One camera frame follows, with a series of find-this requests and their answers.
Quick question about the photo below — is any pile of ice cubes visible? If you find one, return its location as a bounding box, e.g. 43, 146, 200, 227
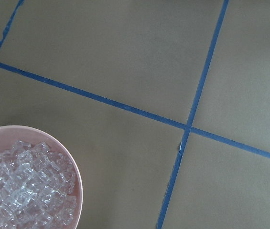
0, 140, 77, 229

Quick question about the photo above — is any pink bowl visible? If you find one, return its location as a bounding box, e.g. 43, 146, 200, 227
0, 125, 83, 229

